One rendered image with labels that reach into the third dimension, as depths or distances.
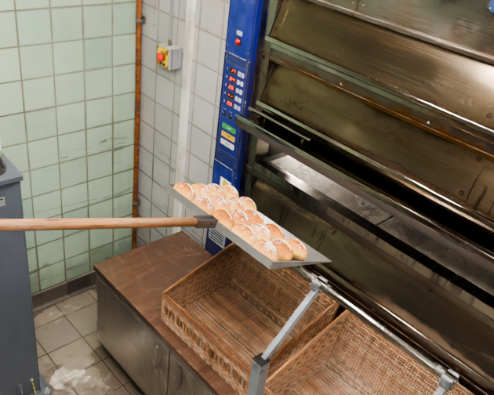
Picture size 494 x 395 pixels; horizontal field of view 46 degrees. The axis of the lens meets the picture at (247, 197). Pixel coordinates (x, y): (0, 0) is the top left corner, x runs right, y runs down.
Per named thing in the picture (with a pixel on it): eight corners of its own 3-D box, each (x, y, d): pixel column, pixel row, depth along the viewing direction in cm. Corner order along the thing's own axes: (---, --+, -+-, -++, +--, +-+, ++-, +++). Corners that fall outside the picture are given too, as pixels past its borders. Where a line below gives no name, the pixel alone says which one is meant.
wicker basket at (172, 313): (241, 277, 276) (248, 229, 261) (332, 347, 243) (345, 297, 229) (158, 319, 245) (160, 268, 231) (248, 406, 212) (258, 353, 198)
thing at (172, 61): (168, 62, 275) (169, 41, 270) (181, 68, 269) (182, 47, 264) (155, 63, 271) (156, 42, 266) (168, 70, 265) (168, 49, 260)
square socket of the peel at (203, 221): (196, 229, 185) (199, 219, 184) (189, 223, 187) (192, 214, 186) (216, 228, 192) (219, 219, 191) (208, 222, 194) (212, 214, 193)
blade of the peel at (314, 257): (269, 269, 177) (273, 261, 176) (163, 190, 209) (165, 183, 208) (331, 262, 205) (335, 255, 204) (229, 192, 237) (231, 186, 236)
